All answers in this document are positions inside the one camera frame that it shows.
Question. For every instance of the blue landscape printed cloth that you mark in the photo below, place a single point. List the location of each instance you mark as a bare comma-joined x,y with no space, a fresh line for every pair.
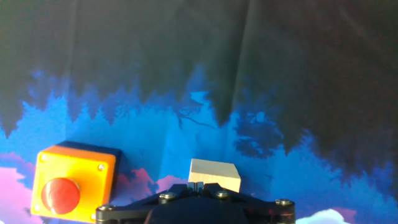
199,77

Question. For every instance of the small wooden block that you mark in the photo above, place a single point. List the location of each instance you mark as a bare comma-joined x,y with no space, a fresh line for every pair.
213,174

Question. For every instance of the orange box with red button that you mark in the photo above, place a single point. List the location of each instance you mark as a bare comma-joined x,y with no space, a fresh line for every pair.
77,168

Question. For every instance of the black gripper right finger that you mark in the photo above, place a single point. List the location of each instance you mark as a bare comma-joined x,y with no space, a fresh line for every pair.
270,211

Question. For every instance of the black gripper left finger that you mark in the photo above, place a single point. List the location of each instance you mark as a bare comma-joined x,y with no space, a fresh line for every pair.
130,211

